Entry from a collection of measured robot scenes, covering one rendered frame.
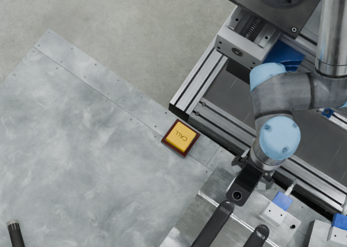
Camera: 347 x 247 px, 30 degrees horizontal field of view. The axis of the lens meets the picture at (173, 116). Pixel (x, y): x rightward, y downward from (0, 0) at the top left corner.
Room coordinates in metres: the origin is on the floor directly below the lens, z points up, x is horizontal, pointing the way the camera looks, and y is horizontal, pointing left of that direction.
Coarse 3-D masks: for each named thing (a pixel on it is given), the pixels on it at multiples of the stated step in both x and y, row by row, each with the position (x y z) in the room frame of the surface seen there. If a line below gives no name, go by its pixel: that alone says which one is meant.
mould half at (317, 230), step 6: (312, 222) 0.30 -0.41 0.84; (318, 222) 0.30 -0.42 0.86; (312, 228) 0.28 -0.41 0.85; (318, 228) 0.28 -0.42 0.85; (324, 228) 0.28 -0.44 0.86; (312, 234) 0.26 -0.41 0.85; (318, 234) 0.26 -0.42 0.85; (324, 234) 0.27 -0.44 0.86; (306, 240) 0.25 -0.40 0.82; (312, 240) 0.25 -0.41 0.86; (318, 240) 0.25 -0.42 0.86; (324, 240) 0.25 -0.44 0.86; (306, 246) 0.23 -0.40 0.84; (312, 246) 0.23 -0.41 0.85; (318, 246) 0.23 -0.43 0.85; (324, 246) 0.24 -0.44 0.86; (330, 246) 0.24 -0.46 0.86; (336, 246) 0.24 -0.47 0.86; (342, 246) 0.24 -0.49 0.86
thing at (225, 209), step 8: (224, 200) 0.30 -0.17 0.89; (216, 208) 0.28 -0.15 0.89; (224, 208) 0.28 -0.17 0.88; (232, 208) 0.29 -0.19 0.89; (216, 216) 0.26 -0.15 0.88; (224, 216) 0.27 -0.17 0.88; (208, 224) 0.24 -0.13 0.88; (216, 224) 0.24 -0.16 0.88; (224, 224) 0.24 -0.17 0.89; (200, 232) 0.21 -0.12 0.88; (208, 232) 0.22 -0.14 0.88; (216, 232) 0.22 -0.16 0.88; (256, 232) 0.24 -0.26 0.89; (264, 232) 0.24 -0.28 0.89; (200, 240) 0.19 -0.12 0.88; (208, 240) 0.20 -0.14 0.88; (248, 240) 0.21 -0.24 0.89; (256, 240) 0.22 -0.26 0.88; (264, 240) 0.22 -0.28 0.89
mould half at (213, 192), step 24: (216, 168) 0.38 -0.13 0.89; (216, 192) 0.32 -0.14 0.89; (192, 216) 0.25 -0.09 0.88; (240, 216) 0.27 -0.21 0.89; (288, 216) 0.29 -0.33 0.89; (168, 240) 0.18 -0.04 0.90; (192, 240) 0.19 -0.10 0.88; (216, 240) 0.20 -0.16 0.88; (240, 240) 0.21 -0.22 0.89; (288, 240) 0.23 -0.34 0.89
